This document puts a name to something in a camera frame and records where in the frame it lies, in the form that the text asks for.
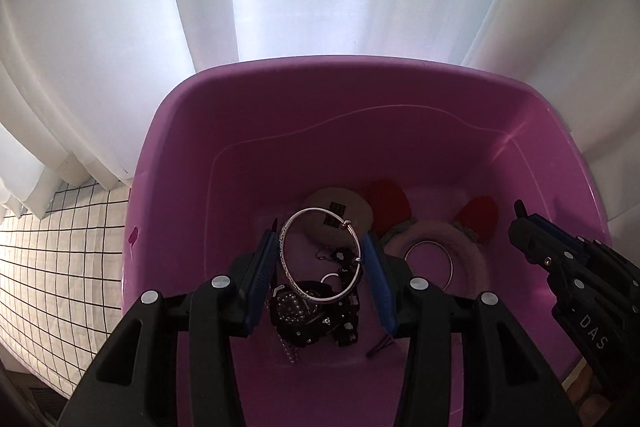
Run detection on beige plush sloth keychain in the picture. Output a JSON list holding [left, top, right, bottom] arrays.
[[299, 187, 373, 248]]

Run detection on black wrist watch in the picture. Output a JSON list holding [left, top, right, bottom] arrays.
[[268, 246, 364, 364]]

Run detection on white black grid tablecloth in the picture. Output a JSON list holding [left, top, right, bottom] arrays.
[[1, 181, 130, 397]]

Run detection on large silver bangle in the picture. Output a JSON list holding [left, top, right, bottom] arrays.
[[402, 239, 454, 291]]

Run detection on patterned silver bangle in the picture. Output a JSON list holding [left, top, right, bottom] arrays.
[[276, 204, 365, 306]]

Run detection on white curtain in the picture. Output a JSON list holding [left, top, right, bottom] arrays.
[[1, 0, 639, 220]]

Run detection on small silver bangle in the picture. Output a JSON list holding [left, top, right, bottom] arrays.
[[320, 272, 342, 291]]

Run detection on person's right hand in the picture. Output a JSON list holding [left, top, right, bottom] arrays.
[[574, 389, 611, 427]]

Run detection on pink plastic bin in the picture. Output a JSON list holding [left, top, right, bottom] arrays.
[[120, 54, 614, 427]]

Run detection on pink headband red pompoms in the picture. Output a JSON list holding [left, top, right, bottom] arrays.
[[359, 179, 499, 298]]

